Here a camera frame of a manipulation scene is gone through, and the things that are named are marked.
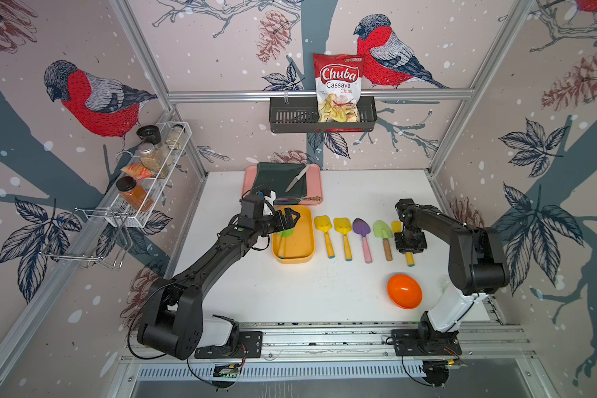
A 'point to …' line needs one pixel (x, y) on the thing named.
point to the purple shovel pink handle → (363, 228)
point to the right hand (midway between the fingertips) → (406, 247)
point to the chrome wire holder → (104, 261)
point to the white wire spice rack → (153, 186)
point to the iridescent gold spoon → (315, 198)
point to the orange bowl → (404, 291)
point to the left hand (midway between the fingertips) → (294, 213)
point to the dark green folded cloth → (278, 177)
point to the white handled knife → (297, 178)
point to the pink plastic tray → (314, 182)
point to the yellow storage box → (299, 248)
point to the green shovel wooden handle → (382, 230)
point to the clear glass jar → (174, 135)
